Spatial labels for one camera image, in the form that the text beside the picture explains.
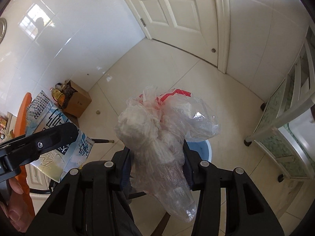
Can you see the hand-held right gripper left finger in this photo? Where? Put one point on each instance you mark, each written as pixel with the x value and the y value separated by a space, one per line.
pixel 124 167

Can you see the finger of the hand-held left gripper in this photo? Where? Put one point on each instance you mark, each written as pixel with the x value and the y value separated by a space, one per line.
pixel 49 140

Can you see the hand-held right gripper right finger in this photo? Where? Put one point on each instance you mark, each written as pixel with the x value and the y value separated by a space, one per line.
pixel 190 159

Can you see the blue plastic bin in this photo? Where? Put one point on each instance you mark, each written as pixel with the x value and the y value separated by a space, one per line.
pixel 200 150

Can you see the blue and white printed bag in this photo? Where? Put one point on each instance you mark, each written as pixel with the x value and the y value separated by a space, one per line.
pixel 49 113

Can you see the clear plastic bag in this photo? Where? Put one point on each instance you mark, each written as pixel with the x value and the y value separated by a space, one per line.
pixel 157 137

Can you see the person's left hand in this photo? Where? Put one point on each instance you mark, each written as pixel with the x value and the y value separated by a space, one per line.
pixel 17 211

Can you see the round orange table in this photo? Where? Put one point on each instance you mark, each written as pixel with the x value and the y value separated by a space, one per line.
pixel 22 108

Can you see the yellow cooking oil bottle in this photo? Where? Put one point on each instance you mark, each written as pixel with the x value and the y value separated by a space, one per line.
pixel 57 95

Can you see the brown cardboard box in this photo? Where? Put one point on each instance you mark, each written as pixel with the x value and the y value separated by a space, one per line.
pixel 78 102

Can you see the round metal lid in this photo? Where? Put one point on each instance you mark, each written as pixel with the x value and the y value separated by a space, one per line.
pixel 2 29

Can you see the white panelled door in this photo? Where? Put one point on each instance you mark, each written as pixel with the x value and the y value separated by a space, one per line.
pixel 172 12

